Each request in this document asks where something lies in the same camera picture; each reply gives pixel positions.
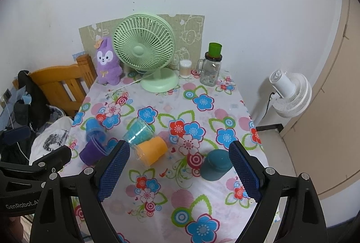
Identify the dark teal cup yellow rim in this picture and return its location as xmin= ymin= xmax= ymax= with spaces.
xmin=200 ymin=149 xmax=232 ymax=181

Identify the purple plastic cup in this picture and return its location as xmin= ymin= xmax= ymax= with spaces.
xmin=79 ymin=137 xmax=107 ymax=166

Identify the blue plastic cup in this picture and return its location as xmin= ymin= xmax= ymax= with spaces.
xmin=85 ymin=118 xmax=106 ymax=144

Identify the teal glitter plastic cup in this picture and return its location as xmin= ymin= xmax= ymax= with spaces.
xmin=122 ymin=117 xmax=154 ymax=147

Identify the orange plastic cup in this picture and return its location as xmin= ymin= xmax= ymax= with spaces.
xmin=134 ymin=136 xmax=168 ymax=167

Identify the person hand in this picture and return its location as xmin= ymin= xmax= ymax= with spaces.
xmin=8 ymin=217 xmax=24 ymax=243

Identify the white printed shirt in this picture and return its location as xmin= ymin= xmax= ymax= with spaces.
xmin=29 ymin=116 xmax=73 ymax=166

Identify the black clothes pile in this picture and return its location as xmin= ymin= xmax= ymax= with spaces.
xmin=1 ymin=88 xmax=66 ymax=164

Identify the wooden chair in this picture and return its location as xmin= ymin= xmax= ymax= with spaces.
xmin=13 ymin=54 xmax=97 ymax=117

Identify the purple plush rabbit toy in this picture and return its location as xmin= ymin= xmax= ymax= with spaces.
xmin=96 ymin=37 xmax=123 ymax=86

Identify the floral tablecloth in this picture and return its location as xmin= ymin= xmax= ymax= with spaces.
xmin=61 ymin=72 xmax=267 ymax=242

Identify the white floor fan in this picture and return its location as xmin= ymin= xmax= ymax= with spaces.
xmin=253 ymin=69 xmax=312 ymax=125

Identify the green desk fan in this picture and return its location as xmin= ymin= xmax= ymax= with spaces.
xmin=113 ymin=14 xmax=179 ymax=93

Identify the cotton swab container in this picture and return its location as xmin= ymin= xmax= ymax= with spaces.
xmin=179 ymin=60 xmax=192 ymax=79

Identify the glass mug jar green lid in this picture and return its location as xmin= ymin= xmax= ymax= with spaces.
xmin=196 ymin=43 xmax=222 ymax=86

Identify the beige cartoon poster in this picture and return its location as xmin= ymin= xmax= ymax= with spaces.
xmin=79 ymin=14 xmax=205 ymax=69

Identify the white fan power cable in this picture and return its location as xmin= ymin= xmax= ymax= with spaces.
xmin=105 ymin=70 xmax=156 ymax=99

